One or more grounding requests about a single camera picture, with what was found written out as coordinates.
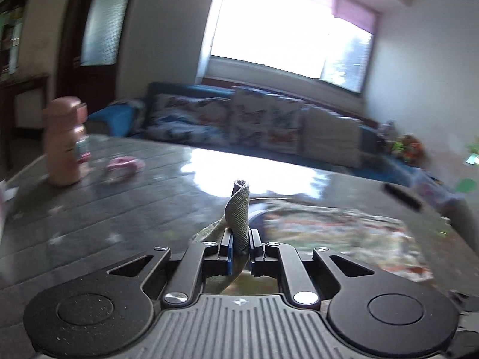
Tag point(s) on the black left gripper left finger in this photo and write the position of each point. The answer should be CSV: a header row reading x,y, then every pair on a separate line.
x,y
226,251

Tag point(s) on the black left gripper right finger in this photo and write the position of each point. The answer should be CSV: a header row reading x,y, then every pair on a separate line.
x,y
256,251

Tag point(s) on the colourful patterned baby garment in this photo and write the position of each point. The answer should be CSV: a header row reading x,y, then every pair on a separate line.
x,y
380,241

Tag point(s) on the grey quilted star table cover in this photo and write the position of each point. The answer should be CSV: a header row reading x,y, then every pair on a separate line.
x,y
55,234

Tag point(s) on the pink hair scrunchie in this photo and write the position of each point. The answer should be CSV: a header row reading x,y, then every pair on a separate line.
x,y
125,166

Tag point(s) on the blue sofa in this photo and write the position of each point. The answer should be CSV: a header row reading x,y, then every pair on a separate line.
x,y
374,166

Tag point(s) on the upright butterfly print cushion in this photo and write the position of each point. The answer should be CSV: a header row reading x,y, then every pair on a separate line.
x,y
265,120

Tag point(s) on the plain beige cushion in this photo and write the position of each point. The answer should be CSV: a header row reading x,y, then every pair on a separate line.
x,y
331,138

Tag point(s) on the flat butterfly print cushion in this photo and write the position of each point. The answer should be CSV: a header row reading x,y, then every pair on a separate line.
x,y
189,120

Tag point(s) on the black remote control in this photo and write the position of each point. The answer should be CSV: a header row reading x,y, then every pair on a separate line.
x,y
397,192

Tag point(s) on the blue cloth on sofa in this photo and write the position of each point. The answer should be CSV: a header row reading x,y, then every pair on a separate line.
x,y
121,118

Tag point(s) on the black white plush toy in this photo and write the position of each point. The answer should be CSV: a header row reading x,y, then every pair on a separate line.
x,y
386,134

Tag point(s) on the orange green plush toys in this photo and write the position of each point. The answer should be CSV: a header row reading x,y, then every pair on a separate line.
x,y
408,149

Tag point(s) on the clear plastic storage box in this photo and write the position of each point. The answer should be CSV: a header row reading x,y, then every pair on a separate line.
x,y
429,188

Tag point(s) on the pink cartoon water bottle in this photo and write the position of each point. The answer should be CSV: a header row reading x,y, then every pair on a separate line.
x,y
65,140

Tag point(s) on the colourful paper pinwheel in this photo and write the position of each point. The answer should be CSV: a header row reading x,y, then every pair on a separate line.
x,y
468,179

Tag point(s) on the white and red box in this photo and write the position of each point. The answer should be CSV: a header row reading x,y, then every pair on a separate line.
x,y
7,194

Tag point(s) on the dark wooden cabinet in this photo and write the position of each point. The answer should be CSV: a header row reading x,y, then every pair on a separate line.
x,y
13,83

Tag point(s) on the dark wooden door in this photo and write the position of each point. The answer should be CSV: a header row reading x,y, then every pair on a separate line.
x,y
89,51

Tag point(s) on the window with frame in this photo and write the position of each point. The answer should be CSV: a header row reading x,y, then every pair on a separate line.
x,y
327,40

